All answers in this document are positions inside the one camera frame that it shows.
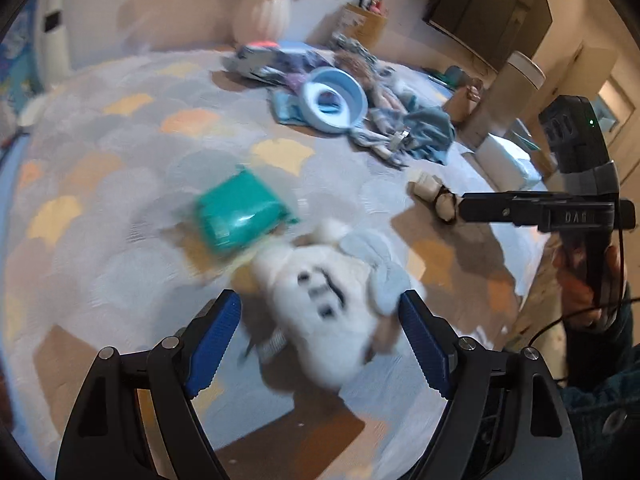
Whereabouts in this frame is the teal putty zip bag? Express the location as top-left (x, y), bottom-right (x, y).
top-left (194, 166), bottom-right (300, 256)

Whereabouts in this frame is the white plush toy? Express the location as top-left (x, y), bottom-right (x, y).
top-left (250, 219), bottom-right (424, 391)

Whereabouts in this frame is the small white sock roll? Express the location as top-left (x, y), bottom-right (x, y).
top-left (409, 171), bottom-right (460, 224)

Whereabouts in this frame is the light blue plastic ring bowl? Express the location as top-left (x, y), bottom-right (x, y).
top-left (298, 67), bottom-right (368, 134)

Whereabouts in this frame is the pile of soft clothes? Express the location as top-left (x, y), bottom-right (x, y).
top-left (226, 34), bottom-right (456, 169)

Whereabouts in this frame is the person's right hand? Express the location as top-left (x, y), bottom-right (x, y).
top-left (553, 246), bottom-right (626, 328)

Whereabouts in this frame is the white tissue box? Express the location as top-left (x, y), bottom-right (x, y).
top-left (474, 134), bottom-right (541, 192)

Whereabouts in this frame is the tall beige trash bin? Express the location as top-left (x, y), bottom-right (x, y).
top-left (458, 51), bottom-right (546, 150)

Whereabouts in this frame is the brown paper bag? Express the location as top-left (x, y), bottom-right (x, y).
top-left (442, 84), bottom-right (482, 126)

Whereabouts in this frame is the teal cloth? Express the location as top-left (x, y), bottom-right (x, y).
top-left (402, 107), bottom-right (456, 166)

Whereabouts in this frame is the patterned pastel play mat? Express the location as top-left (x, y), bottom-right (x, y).
top-left (1, 50), bottom-right (546, 479)

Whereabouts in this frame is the cardboard pen holder box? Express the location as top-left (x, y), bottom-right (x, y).
top-left (335, 0), bottom-right (387, 50)

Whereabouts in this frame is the white ribbed vase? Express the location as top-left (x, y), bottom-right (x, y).
top-left (232, 0), bottom-right (292, 44)

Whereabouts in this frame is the white air conditioner column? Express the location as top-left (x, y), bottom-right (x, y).
top-left (35, 0), bottom-right (72, 91)

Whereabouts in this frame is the black cable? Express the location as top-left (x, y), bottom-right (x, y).
top-left (502, 228), bottom-right (640, 386)

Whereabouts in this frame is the black wall television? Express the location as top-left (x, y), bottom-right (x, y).
top-left (423, 0), bottom-right (552, 70)

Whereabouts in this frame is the colourful wall poster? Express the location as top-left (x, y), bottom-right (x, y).
top-left (0, 0), bottom-right (42, 115)

